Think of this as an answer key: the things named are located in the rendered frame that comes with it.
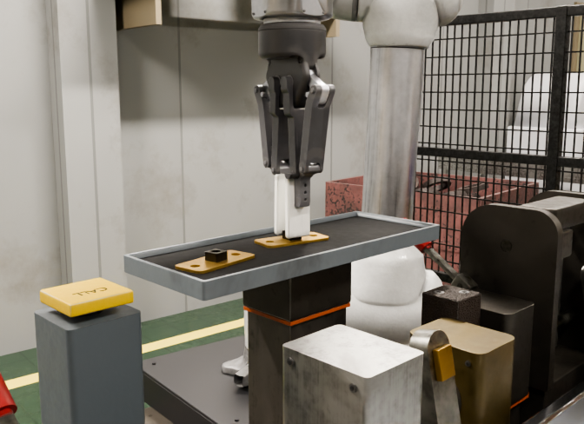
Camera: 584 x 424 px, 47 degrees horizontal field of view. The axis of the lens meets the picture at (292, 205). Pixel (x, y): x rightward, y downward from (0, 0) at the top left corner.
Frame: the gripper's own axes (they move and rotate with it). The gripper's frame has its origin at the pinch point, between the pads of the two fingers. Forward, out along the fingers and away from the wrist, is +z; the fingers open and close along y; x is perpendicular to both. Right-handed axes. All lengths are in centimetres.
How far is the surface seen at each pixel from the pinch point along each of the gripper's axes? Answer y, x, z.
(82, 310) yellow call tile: 9.6, -27.1, 5.1
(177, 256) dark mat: -0.3, -14.2, 4.3
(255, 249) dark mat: 1.5, -5.8, 4.2
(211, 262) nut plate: 5.0, -12.8, 4.0
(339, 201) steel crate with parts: -267, 211, 54
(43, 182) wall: -292, 39, 33
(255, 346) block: 0.1, -5.1, 16.0
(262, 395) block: 1.3, -4.8, 21.6
